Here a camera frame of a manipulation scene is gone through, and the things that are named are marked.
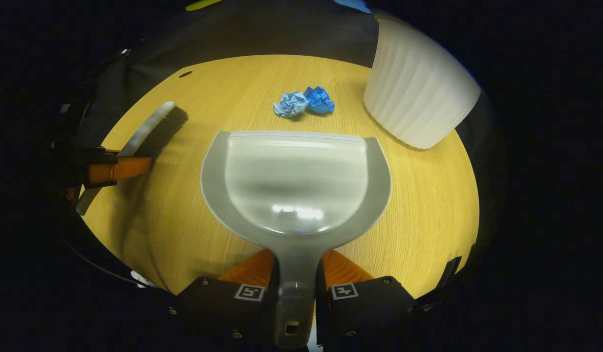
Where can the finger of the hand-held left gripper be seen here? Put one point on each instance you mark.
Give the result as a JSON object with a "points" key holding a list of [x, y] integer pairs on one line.
{"points": [[120, 169]]}

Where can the light blue paper ball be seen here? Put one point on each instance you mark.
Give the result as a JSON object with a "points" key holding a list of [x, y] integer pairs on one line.
{"points": [[290, 104]]}

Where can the small grey broom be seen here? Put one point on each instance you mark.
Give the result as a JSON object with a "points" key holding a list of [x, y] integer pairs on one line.
{"points": [[147, 127]]}

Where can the grey plastic dustpan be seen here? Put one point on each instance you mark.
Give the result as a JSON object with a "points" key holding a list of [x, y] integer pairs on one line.
{"points": [[296, 181]]}

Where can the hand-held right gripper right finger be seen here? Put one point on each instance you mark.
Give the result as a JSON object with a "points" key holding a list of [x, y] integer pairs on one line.
{"points": [[375, 308]]}

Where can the white ribbed garbage bin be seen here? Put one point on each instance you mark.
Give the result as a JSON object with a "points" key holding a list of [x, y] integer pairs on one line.
{"points": [[419, 93]]}

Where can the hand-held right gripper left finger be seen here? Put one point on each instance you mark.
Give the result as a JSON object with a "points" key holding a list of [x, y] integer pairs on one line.
{"points": [[213, 308]]}

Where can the dark blue paper ball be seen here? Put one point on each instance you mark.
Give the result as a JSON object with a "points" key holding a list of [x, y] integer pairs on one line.
{"points": [[318, 99]]}

